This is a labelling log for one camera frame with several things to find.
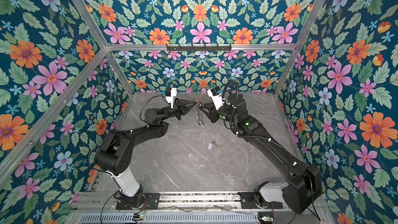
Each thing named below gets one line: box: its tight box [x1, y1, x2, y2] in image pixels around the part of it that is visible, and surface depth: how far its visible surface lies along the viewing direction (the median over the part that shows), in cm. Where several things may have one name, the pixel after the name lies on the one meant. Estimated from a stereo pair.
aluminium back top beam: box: [103, 44, 299, 52], surface depth 95 cm
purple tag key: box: [207, 140, 219, 151], surface depth 95 cm
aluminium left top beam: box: [0, 47, 109, 185], surface depth 60 cm
